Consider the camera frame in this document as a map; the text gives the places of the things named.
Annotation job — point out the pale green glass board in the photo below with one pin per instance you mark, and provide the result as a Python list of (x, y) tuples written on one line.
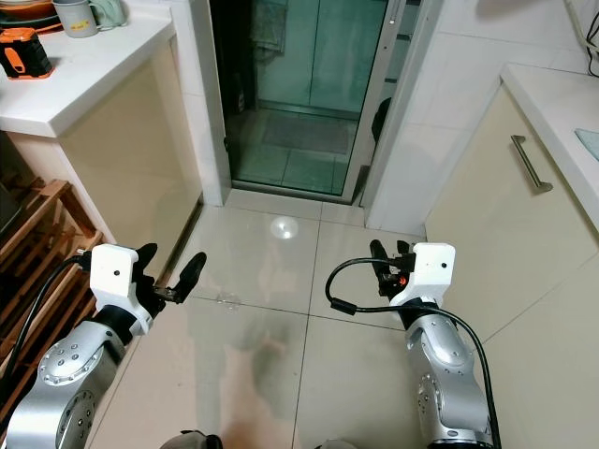
[(590, 145)]

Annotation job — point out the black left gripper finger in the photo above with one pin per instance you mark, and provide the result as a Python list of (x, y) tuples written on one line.
[(148, 267), (194, 273)]

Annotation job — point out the pale green cup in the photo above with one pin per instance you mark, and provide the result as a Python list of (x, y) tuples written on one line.
[(109, 11)]

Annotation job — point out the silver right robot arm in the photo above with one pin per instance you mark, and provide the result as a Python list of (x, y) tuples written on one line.
[(445, 374)]

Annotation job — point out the grey mug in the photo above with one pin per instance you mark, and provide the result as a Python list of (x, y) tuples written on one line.
[(75, 17)]

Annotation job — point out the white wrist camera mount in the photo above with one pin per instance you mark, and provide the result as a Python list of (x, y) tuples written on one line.
[(114, 276), (430, 271)]

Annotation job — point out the grey door mat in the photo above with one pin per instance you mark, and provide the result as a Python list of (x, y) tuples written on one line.
[(304, 136)]

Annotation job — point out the green glass sliding door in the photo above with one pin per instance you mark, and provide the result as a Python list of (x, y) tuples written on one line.
[(299, 75)]

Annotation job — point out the orange plate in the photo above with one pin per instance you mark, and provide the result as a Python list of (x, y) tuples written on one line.
[(23, 19)]

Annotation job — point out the orange black tape measure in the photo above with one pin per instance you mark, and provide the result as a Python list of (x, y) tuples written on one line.
[(26, 54)]

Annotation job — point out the brown wooden rack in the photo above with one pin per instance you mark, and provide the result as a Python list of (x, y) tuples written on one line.
[(37, 243)]

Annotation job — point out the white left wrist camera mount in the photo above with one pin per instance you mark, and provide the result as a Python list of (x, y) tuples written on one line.
[(114, 276)]

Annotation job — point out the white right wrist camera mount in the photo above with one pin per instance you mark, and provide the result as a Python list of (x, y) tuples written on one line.
[(430, 271)]

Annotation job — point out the beige cabinet with white counter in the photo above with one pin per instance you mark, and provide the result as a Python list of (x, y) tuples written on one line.
[(112, 159)]

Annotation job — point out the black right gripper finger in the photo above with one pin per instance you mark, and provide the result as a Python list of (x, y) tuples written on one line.
[(381, 260), (405, 251)]

